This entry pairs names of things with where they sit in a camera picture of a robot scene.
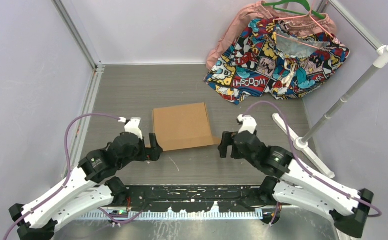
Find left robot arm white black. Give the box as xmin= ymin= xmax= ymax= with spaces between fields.
xmin=9 ymin=132 xmax=163 ymax=240

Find green plastic hanger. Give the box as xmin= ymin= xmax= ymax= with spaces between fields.
xmin=261 ymin=0 xmax=325 ymax=20

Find aluminium corner post left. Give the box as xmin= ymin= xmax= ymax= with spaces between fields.
xmin=52 ymin=0 xmax=98 ymax=70

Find white grey clothes rack stand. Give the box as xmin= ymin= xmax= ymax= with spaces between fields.
xmin=272 ymin=45 xmax=388 ymax=179

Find aluminium corner post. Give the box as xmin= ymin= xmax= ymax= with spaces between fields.
xmin=52 ymin=0 xmax=98 ymax=70
xmin=316 ymin=0 xmax=385 ymax=51

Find brown cardboard box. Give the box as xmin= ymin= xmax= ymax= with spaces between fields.
xmin=152 ymin=102 xmax=220 ymax=152

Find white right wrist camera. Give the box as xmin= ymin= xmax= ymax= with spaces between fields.
xmin=236 ymin=114 xmax=257 ymax=135

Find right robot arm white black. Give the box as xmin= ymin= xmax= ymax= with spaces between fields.
xmin=218 ymin=131 xmax=374 ymax=239

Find pink wire hanger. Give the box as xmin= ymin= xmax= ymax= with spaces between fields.
xmin=266 ymin=7 xmax=337 ymax=50

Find colourful comic print shorts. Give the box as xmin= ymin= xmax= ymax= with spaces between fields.
xmin=204 ymin=18 xmax=350 ymax=105

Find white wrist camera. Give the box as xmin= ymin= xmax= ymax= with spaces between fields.
xmin=118 ymin=117 xmax=144 ymax=140
xmin=236 ymin=114 xmax=257 ymax=135

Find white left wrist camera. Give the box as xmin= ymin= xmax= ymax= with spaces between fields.
xmin=118 ymin=117 xmax=144 ymax=140

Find aluminium corner post right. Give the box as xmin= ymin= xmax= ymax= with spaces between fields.
xmin=316 ymin=0 xmax=385 ymax=51

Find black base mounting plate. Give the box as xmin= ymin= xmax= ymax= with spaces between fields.
xmin=107 ymin=185 xmax=276 ymax=213

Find pink garment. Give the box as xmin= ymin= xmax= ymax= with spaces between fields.
xmin=205 ymin=0 xmax=337 ymax=70

